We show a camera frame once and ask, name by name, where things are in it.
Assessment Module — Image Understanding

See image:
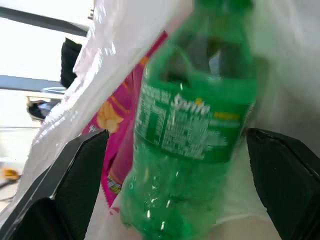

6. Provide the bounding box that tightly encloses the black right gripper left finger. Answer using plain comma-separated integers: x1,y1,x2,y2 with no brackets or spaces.
0,129,110,240

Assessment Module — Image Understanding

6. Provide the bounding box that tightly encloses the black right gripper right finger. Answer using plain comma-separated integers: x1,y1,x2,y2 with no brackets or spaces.
246,127,320,240

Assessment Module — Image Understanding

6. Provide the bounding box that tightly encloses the green Sprite plastic bottle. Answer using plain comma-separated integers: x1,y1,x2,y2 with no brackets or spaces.
119,0,258,240

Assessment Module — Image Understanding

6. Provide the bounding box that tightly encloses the white plastic bag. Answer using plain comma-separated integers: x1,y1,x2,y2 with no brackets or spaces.
14,0,320,240

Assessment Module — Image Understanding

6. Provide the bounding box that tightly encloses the magenta chips snack bag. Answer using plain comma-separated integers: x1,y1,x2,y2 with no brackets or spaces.
81,30,169,208

